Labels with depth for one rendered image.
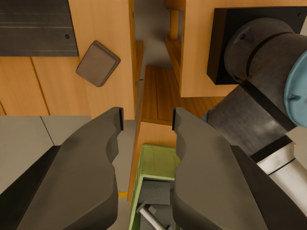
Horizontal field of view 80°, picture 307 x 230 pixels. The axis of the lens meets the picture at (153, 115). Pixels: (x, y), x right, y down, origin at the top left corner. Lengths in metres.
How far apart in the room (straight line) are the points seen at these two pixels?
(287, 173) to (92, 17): 0.50
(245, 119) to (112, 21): 0.37
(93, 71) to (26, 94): 0.25
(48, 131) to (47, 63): 1.40
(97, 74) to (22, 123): 1.59
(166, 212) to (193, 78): 0.59
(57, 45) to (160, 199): 0.67
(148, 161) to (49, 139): 1.45
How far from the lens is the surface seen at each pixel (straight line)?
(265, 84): 0.34
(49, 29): 0.56
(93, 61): 0.51
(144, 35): 1.41
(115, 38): 0.51
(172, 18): 1.17
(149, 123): 0.73
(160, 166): 0.71
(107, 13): 0.51
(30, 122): 1.99
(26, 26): 0.59
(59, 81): 0.62
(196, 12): 0.56
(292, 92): 0.32
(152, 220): 0.85
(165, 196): 0.86
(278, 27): 0.47
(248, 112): 0.33
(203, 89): 0.62
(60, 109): 0.66
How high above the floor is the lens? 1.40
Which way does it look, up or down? 59 degrees down
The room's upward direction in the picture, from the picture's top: 179 degrees clockwise
